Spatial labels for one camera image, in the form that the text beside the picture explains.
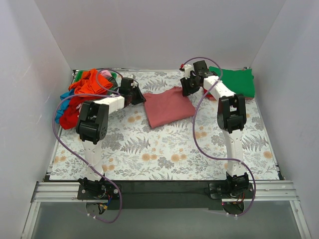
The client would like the blue crumpled t-shirt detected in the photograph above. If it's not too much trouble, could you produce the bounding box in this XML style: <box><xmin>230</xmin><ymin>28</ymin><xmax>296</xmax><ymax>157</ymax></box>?
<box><xmin>55</xmin><ymin>89</ymin><xmax>74</xmax><ymax>124</ymax></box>

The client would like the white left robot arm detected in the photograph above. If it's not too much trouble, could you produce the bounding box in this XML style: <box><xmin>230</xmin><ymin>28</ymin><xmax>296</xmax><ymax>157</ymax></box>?
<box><xmin>76</xmin><ymin>74</ymin><xmax>146</xmax><ymax>181</ymax></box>

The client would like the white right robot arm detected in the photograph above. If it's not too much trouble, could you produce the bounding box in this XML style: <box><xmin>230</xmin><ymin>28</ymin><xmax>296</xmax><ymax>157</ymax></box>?
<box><xmin>180</xmin><ymin>58</ymin><xmax>250</xmax><ymax>198</ymax></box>

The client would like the red folded t-shirt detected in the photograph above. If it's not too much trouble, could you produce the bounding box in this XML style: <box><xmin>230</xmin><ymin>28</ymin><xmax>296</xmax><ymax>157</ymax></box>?
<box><xmin>202</xmin><ymin>86</ymin><xmax>246</xmax><ymax>100</ymax></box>

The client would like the green folded t-shirt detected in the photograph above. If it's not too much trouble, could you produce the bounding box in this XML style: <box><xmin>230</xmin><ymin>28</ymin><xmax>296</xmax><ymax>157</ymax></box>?
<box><xmin>221</xmin><ymin>69</ymin><xmax>255</xmax><ymax>98</ymax></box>

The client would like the pink folded t-shirt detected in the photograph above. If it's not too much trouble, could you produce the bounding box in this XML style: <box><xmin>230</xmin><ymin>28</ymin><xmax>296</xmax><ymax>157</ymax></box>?
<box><xmin>208</xmin><ymin>96</ymin><xmax>254</xmax><ymax>101</ymax></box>

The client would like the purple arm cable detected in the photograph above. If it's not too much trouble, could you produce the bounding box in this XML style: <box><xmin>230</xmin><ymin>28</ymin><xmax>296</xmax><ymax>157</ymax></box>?
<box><xmin>52</xmin><ymin>68</ymin><xmax>123</xmax><ymax>224</ymax></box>
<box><xmin>179</xmin><ymin>57</ymin><xmax>256</xmax><ymax>217</ymax></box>

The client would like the orange crumpled t-shirt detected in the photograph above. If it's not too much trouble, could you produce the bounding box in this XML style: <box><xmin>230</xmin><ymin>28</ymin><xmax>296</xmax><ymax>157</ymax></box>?
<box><xmin>68</xmin><ymin>69</ymin><xmax>113</xmax><ymax>95</ymax></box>

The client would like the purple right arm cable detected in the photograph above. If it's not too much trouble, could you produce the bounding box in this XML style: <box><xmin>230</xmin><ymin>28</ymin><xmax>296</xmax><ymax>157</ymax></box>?
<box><xmin>179</xmin><ymin>57</ymin><xmax>256</xmax><ymax>217</ymax></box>

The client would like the light pink crumpled t-shirt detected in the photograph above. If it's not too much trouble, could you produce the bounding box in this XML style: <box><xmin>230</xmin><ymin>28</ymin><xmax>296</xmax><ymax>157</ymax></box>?
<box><xmin>100</xmin><ymin>70</ymin><xmax>112</xmax><ymax>78</ymax></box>

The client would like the grey crumpled t-shirt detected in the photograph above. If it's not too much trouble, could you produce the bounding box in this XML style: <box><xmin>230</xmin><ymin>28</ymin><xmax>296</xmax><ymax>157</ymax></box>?
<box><xmin>108</xmin><ymin>77</ymin><xmax>119</xmax><ymax>91</ymax></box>

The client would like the aluminium frame rail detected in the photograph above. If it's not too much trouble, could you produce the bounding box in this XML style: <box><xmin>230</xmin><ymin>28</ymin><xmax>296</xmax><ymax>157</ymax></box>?
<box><xmin>21</xmin><ymin>181</ymin><xmax>87</xmax><ymax>239</ymax></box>

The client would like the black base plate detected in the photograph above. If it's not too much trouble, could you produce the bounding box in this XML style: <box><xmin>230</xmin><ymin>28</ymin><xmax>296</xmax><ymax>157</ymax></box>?
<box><xmin>77</xmin><ymin>178</ymin><xmax>254</xmax><ymax>213</ymax></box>

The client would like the dusty rose t-shirt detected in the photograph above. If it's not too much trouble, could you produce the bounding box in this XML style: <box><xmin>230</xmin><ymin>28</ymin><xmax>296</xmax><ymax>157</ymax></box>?
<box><xmin>144</xmin><ymin>86</ymin><xmax>195</xmax><ymax>128</ymax></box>

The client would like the floral patterned table mat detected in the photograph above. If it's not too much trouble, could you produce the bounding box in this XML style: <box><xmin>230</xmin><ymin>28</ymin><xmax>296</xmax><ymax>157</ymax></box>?
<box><xmin>49</xmin><ymin>71</ymin><xmax>279</xmax><ymax>180</ymax></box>

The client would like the red crumpled t-shirt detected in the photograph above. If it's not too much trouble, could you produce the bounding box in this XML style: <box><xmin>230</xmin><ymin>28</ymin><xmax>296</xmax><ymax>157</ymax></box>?
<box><xmin>59</xmin><ymin>97</ymin><xmax>87</xmax><ymax>130</ymax></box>

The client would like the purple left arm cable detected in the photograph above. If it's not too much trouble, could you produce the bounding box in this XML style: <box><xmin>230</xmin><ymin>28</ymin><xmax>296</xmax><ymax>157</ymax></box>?
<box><xmin>52</xmin><ymin>68</ymin><xmax>123</xmax><ymax>224</ymax></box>

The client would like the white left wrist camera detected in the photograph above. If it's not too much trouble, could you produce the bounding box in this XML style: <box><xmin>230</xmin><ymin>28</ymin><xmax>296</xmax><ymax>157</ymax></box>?
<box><xmin>131</xmin><ymin>80</ymin><xmax>139</xmax><ymax>88</ymax></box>

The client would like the green plastic laundry tray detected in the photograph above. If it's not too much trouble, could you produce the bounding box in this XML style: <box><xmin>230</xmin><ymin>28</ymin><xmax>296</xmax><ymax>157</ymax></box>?
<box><xmin>73</xmin><ymin>70</ymin><xmax>120</xmax><ymax>83</ymax></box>

